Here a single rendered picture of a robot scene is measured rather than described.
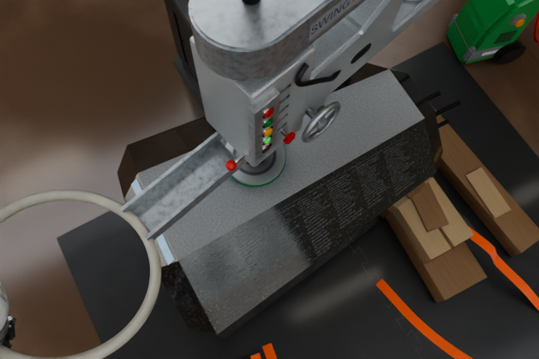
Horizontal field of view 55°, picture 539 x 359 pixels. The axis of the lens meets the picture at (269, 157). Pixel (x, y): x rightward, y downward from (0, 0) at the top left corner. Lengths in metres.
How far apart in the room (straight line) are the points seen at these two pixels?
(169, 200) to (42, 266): 1.36
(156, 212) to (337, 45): 0.69
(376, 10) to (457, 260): 1.52
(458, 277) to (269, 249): 1.08
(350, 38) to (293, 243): 0.80
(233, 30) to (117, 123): 1.97
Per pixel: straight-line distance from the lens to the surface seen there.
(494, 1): 2.98
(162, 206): 1.53
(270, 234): 1.82
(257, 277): 1.88
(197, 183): 1.54
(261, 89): 1.13
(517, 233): 2.80
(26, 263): 2.83
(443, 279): 2.58
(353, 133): 1.90
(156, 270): 1.44
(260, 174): 1.75
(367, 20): 1.42
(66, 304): 2.72
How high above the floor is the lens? 2.55
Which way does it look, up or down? 68 degrees down
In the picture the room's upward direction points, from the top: 3 degrees clockwise
